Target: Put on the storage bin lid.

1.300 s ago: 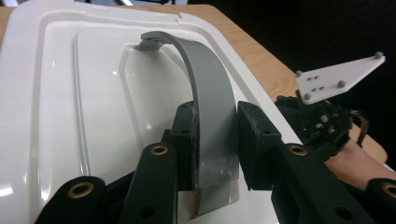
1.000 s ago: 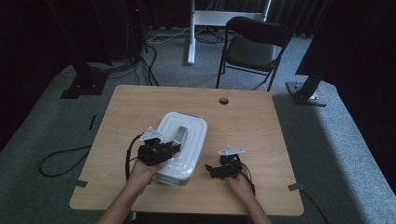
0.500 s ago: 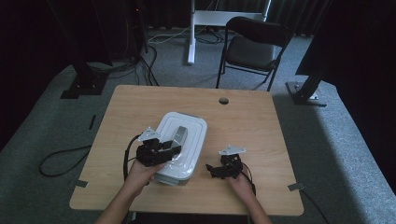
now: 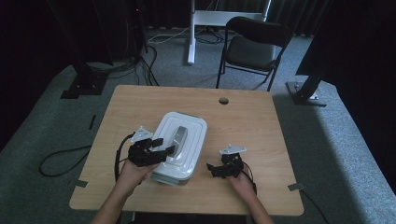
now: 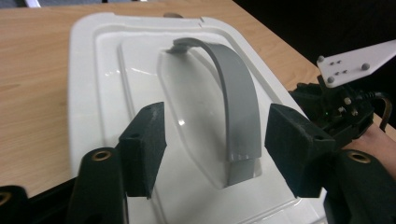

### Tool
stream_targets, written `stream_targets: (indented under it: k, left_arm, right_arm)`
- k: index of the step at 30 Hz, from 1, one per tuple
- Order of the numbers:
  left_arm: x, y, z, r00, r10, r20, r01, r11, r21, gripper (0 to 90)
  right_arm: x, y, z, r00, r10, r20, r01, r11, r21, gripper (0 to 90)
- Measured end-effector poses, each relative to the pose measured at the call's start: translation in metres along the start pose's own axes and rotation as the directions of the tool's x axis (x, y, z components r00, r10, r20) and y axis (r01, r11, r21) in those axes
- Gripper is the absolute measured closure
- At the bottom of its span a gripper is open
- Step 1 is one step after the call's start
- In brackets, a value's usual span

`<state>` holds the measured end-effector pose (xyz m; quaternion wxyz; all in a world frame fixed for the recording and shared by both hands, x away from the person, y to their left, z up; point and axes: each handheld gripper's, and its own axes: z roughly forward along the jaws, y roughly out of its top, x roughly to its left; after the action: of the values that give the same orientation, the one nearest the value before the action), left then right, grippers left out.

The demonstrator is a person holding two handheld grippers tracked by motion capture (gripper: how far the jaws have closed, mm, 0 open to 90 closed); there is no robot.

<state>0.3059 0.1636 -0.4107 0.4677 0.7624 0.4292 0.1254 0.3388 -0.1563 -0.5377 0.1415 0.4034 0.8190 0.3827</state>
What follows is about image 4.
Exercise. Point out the black metal stand with base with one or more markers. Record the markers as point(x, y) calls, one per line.
point(306, 93)
point(84, 84)

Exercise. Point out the black tape strip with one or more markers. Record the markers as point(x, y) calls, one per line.
point(92, 122)

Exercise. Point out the clear plastic storage box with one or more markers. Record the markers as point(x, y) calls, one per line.
point(169, 181)

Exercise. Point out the person's left hand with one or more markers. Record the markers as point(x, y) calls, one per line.
point(135, 177)

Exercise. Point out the white desk frame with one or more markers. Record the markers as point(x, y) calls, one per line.
point(191, 37)

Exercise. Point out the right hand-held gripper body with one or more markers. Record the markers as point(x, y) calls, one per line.
point(232, 163)

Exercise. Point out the person's right hand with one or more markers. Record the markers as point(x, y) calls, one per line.
point(243, 186)

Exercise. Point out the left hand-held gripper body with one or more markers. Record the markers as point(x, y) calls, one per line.
point(141, 154)

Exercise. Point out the black folding chair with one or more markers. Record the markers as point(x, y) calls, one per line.
point(252, 53)

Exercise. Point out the grey tape piece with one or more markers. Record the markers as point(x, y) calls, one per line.
point(296, 186)
point(81, 183)

